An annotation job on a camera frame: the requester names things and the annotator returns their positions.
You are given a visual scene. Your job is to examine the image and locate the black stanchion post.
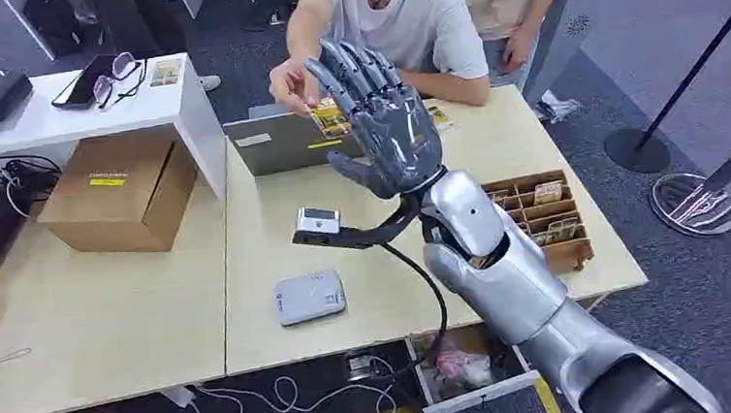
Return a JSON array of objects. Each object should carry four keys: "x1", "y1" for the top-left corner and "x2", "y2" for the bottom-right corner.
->
[{"x1": 594, "y1": 0, "x2": 731, "y2": 178}]

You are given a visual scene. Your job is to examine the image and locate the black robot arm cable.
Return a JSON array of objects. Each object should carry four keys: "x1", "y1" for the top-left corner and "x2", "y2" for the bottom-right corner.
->
[{"x1": 377, "y1": 238, "x2": 454, "y2": 385}]

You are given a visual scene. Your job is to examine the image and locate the chrome stanchion post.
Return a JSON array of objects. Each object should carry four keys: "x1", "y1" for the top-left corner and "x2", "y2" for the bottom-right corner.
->
[{"x1": 644, "y1": 127, "x2": 731, "y2": 241}]

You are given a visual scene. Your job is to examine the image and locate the black cabinet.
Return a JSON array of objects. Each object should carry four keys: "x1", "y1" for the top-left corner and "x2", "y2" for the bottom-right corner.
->
[{"x1": 20, "y1": 0, "x2": 105, "y2": 61}]

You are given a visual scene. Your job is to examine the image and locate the brown cardboard box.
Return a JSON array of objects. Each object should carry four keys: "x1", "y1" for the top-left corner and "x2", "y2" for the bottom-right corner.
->
[{"x1": 30, "y1": 127, "x2": 206, "y2": 263}]

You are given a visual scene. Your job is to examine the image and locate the wooden card box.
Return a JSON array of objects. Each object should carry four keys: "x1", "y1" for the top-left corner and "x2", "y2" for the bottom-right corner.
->
[{"x1": 480, "y1": 167, "x2": 597, "y2": 279}]

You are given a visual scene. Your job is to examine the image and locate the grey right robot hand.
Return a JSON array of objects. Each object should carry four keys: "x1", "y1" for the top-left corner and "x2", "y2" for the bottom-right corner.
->
[{"x1": 301, "y1": 28, "x2": 451, "y2": 207}]

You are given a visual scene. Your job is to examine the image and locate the standing person's hand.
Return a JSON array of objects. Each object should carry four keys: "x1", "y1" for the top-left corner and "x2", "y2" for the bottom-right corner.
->
[{"x1": 496, "y1": 21, "x2": 542, "y2": 76}]

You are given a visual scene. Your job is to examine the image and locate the black cable bundle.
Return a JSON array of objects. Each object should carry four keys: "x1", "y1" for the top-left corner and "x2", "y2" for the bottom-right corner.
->
[{"x1": 0, "y1": 152, "x2": 67, "y2": 222}]

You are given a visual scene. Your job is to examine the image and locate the seated person's right hand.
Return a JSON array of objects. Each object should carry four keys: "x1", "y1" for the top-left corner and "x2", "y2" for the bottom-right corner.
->
[{"x1": 267, "y1": 56, "x2": 323, "y2": 120}]

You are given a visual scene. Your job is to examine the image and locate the grey laptop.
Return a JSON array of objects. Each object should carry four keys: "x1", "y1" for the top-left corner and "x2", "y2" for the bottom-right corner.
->
[{"x1": 222, "y1": 97, "x2": 366, "y2": 179}]

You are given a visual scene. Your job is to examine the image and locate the small grey flat device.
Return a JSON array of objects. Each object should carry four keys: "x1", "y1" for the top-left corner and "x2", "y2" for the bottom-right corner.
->
[{"x1": 271, "y1": 269, "x2": 349, "y2": 329}]

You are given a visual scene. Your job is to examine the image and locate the white crumpled bag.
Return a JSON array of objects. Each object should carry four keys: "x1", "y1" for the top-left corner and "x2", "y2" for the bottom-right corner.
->
[{"x1": 530, "y1": 86, "x2": 584, "y2": 126}]

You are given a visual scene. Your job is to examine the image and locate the black smartphone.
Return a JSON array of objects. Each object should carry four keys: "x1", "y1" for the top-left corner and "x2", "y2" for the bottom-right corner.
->
[{"x1": 48, "y1": 53, "x2": 120, "y2": 112}]

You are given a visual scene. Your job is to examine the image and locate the black-framed eyeglasses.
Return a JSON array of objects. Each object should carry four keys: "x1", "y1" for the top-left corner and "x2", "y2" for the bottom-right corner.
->
[{"x1": 88, "y1": 49, "x2": 151, "y2": 111}]

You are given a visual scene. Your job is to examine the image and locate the seated person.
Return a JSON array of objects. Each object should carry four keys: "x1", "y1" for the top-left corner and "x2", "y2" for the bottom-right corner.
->
[{"x1": 263, "y1": 0, "x2": 493, "y2": 122}]

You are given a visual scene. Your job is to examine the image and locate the grey standing panel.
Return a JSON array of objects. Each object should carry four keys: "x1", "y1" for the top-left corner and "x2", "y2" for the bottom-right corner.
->
[{"x1": 515, "y1": 0, "x2": 615, "y2": 108}]

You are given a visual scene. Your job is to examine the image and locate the metal floor socket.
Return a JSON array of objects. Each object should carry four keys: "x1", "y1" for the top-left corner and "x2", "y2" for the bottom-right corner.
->
[{"x1": 345, "y1": 352, "x2": 380, "y2": 383}]

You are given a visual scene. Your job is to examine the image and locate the white open storage box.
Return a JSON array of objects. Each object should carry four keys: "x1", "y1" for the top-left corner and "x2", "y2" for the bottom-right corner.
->
[{"x1": 404, "y1": 320, "x2": 543, "y2": 413}]

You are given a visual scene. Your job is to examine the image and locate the pink plastic bag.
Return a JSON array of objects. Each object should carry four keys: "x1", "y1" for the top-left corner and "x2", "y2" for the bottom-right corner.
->
[{"x1": 432, "y1": 343, "x2": 495, "y2": 392}]

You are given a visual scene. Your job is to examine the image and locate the white power adapter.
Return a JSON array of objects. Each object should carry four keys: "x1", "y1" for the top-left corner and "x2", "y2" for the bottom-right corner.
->
[{"x1": 161, "y1": 385, "x2": 198, "y2": 411}]

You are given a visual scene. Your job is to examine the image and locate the white floor cable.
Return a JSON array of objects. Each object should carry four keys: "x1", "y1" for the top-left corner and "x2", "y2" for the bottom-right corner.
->
[{"x1": 186, "y1": 354, "x2": 399, "y2": 413}]

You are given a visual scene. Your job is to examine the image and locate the white desk riser shelf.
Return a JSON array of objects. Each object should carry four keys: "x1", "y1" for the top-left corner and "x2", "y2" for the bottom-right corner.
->
[{"x1": 0, "y1": 49, "x2": 232, "y2": 217}]

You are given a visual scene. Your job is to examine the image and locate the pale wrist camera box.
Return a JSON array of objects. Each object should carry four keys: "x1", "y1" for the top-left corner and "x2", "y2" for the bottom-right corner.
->
[{"x1": 293, "y1": 205, "x2": 343, "y2": 238}]

